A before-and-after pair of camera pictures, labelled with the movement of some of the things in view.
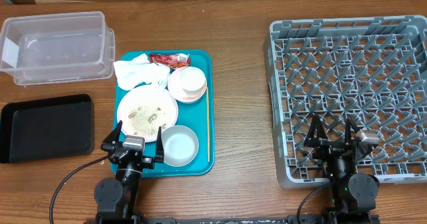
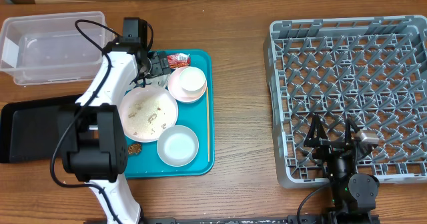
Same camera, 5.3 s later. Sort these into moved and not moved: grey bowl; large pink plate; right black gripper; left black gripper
Moved: left black gripper
Not moved: large pink plate; grey bowl; right black gripper
